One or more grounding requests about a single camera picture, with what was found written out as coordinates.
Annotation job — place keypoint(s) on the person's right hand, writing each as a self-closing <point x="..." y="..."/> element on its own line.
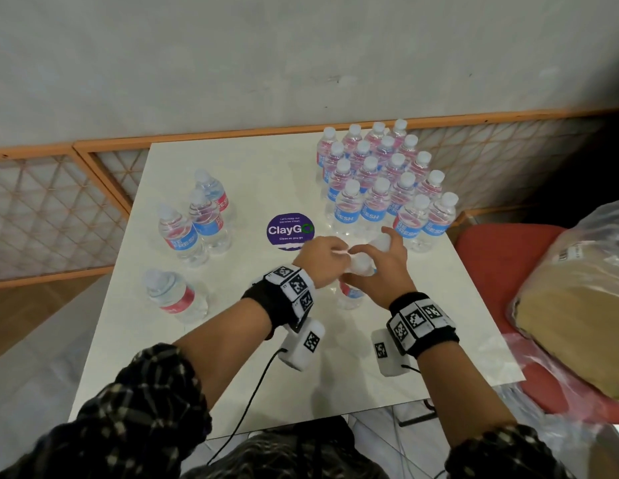
<point x="384" y="279"/>

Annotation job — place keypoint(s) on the person's left hand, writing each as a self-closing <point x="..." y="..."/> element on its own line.
<point x="319" y="266"/>

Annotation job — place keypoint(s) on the person's left fingers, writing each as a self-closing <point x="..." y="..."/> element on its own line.
<point x="338" y="248"/>

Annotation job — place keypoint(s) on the person's right thumb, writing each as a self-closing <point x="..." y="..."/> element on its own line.
<point x="353" y="282"/>

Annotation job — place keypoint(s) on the clear water bottle white cap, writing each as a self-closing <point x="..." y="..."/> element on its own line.
<point x="360" y="265"/>

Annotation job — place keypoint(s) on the person's left forearm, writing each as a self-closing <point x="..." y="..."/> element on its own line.
<point x="224" y="344"/>

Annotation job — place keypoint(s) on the person's right forearm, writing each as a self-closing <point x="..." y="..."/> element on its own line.
<point x="462" y="394"/>

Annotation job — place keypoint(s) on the round purple sticker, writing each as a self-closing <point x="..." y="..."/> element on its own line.
<point x="290" y="231"/>

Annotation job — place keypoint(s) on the group of clear water bottles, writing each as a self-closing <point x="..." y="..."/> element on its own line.
<point x="379" y="194"/>

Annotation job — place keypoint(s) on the black wristband with marker tiles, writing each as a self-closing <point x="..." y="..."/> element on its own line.
<point x="422" y="321"/>
<point x="284" y="294"/>

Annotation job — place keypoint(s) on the water bottle blue label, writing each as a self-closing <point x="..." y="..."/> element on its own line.
<point x="180" y="239"/>
<point x="207" y="224"/>

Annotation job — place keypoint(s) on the water bottle red label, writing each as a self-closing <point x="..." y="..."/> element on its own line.
<point x="215" y="192"/>
<point x="175" y="296"/>

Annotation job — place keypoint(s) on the red chair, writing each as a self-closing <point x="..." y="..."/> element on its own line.
<point x="494" y="264"/>

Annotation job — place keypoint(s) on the black table base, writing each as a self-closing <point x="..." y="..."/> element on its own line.
<point x="417" y="415"/>

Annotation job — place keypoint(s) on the orange framed lattice panel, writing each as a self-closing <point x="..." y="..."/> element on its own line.
<point x="45" y="214"/>
<point x="499" y="154"/>

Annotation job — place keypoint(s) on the brown paper bundle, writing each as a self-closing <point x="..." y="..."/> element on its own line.
<point x="574" y="314"/>

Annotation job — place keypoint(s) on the clear plastic bag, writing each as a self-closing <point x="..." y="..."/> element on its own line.
<point x="589" y="234"/>

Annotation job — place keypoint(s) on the plaid shirt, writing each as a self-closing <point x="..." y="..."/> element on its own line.
<point x="140" y="419"/>

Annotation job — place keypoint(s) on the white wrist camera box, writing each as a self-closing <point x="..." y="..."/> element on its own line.
<point x="302" y="346"/>
<point x="389" y="354"/>

